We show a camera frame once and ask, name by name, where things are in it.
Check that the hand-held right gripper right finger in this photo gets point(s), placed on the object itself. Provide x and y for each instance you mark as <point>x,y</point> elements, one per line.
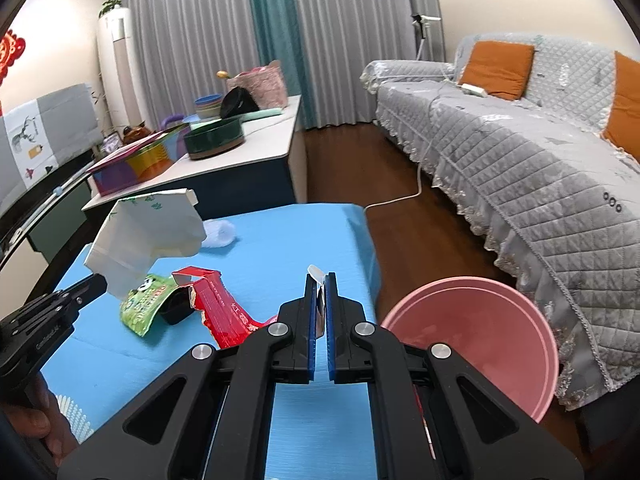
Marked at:
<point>331,325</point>

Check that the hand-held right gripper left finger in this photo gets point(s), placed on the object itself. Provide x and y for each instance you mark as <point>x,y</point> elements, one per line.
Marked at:
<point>312,325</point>

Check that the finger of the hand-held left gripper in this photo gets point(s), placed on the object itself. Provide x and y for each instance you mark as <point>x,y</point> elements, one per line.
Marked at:
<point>87,287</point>

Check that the white paper lunch box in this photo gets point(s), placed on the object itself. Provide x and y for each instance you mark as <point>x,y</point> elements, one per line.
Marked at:
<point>145,230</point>

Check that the pink plastic basin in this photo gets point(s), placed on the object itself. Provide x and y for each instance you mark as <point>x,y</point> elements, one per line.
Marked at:
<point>465,330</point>

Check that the person's left hand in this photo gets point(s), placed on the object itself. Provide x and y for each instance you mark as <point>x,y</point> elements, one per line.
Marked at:
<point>35,422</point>

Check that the green snack pouch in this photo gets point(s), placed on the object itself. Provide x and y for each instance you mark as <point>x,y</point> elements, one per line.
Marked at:
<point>142,305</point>

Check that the dark television stand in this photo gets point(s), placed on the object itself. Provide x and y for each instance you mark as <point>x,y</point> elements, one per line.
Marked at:
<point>50,230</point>

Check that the red carton box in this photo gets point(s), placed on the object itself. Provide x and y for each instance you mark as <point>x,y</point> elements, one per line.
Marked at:
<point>225,310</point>

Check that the black plastic tray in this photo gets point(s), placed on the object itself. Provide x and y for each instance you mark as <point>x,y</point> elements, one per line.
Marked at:
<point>175,310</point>

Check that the colourful tin box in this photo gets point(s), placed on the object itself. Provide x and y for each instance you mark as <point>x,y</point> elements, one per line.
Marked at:
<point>135,167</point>

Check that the crumpled white tissue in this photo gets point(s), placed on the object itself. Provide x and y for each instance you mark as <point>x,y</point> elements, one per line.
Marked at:
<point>220,234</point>

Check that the grey cloth television cover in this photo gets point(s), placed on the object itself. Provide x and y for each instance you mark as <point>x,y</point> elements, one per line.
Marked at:
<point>45,135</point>

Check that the brown teapot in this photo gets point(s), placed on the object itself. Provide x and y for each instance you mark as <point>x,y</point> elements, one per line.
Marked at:
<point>135,134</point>

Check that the white top coffee table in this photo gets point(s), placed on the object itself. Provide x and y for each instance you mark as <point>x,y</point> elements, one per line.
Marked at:
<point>260,145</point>

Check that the dark green round tin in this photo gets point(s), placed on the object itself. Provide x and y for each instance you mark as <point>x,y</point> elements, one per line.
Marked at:
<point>215,140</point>

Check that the light green foam sheet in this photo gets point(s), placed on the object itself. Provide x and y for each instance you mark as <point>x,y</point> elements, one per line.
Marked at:
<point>262,113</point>

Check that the stack of coloured bowls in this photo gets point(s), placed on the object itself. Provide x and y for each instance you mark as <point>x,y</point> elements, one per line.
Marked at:
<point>207,106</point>

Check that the white standing air conditioner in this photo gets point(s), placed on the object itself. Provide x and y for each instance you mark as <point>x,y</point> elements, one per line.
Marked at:
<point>120,70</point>

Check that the black hat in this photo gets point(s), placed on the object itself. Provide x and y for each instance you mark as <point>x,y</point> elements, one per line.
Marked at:
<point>237,102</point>

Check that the pink patterned bag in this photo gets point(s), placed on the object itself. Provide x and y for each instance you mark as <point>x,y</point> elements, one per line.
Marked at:
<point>265,85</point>

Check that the red hanging decoration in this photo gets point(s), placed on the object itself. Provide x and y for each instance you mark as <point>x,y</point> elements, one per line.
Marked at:
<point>10,55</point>

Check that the grey quilted sofa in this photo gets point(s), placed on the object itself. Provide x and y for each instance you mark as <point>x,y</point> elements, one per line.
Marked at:
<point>525,160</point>

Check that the grey curtain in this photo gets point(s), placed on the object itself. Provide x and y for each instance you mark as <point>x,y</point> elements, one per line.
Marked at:
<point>360,20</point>
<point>190,35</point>

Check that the white power strip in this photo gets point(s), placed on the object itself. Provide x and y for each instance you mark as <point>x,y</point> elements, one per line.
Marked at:
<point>473,90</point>

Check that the green potted plant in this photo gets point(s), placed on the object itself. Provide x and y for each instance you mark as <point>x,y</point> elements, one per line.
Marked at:
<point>110,6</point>

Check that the teal curtain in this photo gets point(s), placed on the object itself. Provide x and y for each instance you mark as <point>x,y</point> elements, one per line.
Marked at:
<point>280,35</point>

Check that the orange cushion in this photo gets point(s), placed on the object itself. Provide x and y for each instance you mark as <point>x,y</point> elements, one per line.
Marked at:
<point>625,110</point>
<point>500,70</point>

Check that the white phone stand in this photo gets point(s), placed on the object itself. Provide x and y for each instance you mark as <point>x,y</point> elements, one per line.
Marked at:
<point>424,25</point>

